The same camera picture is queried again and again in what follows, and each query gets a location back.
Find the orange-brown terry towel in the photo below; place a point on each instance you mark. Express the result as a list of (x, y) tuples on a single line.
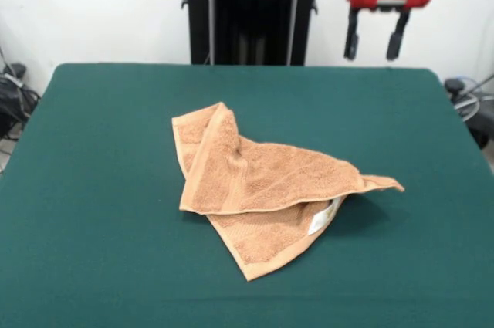
[(266, 173)]

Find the dark green table cloth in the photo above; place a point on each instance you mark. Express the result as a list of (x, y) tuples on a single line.
[(96, 208)]

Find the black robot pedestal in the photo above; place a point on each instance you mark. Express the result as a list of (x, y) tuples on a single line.
[(254, 15)]

